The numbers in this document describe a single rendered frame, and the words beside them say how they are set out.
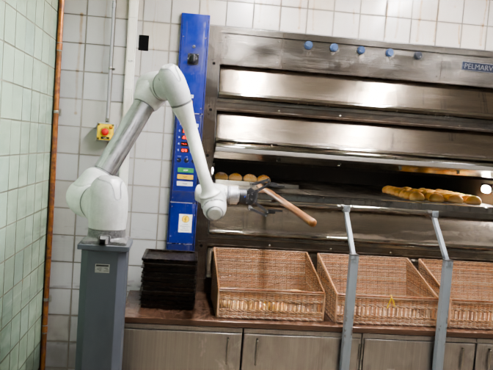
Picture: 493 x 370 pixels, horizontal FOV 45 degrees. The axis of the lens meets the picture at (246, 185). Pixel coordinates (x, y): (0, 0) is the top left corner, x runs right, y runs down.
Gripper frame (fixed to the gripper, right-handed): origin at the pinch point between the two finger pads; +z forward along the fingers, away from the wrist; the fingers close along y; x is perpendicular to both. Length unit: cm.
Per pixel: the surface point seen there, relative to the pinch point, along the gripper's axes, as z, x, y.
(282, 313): 6, -5, 58
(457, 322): 98, -4, 59
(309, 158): 21, -42, -20
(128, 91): -82, -51, -50
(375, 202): 65, -54, 3
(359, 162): 50, -42, -20
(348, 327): 38, 6, 61
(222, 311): -24, -3, 58
